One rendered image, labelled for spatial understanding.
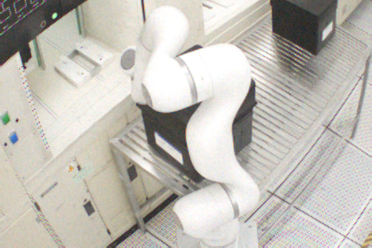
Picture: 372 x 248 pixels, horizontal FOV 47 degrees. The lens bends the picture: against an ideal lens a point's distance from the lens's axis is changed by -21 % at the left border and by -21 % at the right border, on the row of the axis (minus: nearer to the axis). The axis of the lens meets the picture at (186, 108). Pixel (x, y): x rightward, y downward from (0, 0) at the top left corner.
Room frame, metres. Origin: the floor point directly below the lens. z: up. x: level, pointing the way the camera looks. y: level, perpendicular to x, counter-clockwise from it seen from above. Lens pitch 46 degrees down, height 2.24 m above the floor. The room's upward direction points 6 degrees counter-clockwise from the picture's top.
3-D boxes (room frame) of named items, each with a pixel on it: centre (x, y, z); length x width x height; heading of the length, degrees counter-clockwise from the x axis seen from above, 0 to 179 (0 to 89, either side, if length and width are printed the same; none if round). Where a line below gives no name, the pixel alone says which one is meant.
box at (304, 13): (1.88, -0.63, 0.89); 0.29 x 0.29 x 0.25; 45
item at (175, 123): (1.26, -0.04, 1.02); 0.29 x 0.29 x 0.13; 38
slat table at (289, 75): (1.53, -0.37, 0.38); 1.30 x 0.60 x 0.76; 133
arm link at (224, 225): (0.72, -0.03, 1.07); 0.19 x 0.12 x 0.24; 111
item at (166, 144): (1.26, -0.04, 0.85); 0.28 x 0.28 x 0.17; 38
